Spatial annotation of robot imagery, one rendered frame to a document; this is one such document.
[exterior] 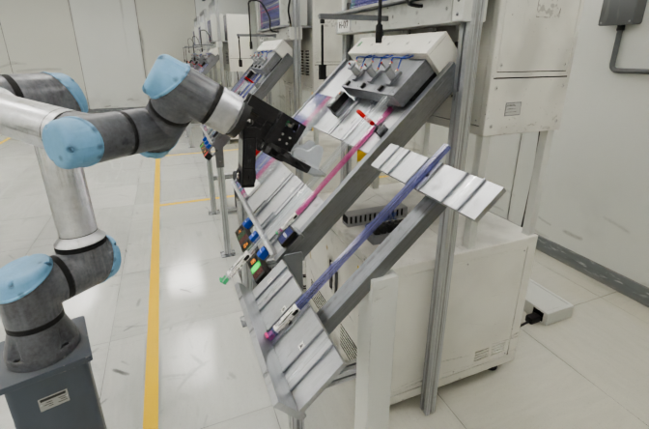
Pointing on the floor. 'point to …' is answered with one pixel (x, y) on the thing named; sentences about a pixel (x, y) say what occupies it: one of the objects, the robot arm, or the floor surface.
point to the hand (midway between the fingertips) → (317, 174)
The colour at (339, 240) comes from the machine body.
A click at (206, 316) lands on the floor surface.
